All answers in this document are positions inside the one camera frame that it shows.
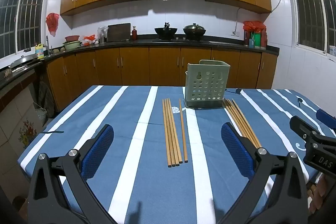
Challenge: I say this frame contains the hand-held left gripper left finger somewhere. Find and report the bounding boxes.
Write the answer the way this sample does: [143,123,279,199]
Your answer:
[28,124,118,224]

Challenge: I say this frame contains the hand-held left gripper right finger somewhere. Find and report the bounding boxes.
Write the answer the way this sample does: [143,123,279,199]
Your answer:
[218,123,309,224]

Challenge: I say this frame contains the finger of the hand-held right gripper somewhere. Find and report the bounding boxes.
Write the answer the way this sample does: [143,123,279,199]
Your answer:
[289,115,320,139]
[316,109,336,136]

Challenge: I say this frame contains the green perforated utensil holder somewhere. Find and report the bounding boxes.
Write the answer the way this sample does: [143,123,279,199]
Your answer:
[184,59,231,109]

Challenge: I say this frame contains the person's right hand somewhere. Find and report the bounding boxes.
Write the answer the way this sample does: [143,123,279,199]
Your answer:
[308,180,326,215]

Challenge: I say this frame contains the blue white striped tablecloth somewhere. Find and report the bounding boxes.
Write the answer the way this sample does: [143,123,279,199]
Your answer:
[17,85,336,224]

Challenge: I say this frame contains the wooden base cabinets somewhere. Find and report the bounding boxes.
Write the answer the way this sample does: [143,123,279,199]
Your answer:
[39,46,279,119]

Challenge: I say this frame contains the green box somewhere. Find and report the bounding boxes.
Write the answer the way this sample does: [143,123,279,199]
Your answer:
[249,32,263,48]

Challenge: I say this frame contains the green basin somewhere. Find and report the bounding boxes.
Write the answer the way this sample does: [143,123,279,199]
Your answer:
[63,41,82,50]

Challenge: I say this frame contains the large red plastic bag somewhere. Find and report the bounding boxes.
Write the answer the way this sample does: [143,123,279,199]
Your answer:
[243,21,267,33]

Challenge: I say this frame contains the yellow detergent bottle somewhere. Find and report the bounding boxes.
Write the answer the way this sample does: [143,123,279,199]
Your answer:
[35,43,45,60]

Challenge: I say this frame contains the clear plastic bag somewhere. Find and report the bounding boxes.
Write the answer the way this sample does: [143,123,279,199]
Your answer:
[98,26,109,43]

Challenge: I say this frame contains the metal pan lid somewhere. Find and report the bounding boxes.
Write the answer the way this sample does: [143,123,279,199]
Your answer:
[10,54,38,68]

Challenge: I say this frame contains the black kitchen countertop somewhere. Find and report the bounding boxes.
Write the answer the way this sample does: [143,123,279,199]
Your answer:
[0,35,280,88]

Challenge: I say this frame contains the dark cutting board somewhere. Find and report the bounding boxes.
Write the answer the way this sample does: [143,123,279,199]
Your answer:
[107,23,131,42]

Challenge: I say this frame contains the dark pot with lid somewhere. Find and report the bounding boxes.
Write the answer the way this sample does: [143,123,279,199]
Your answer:
[183,23,206,40]

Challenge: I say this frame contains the hanging red plastic bag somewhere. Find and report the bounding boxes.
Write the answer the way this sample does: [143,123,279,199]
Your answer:
[46,13,60,37]

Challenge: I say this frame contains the black wok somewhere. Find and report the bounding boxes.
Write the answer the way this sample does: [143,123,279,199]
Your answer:
[154,22,178,39]

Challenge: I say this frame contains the barred window with white frame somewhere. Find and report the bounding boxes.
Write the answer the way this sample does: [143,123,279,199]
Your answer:
[0,0,50,59]
[287,0,336,55]

